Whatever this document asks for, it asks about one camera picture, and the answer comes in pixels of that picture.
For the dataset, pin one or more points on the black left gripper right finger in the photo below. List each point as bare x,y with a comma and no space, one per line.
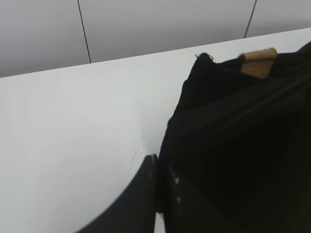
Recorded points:
181,213

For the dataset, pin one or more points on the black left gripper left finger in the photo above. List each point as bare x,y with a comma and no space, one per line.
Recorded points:
134,211

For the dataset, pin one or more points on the black tote bag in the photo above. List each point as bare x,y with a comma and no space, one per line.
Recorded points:
241,136

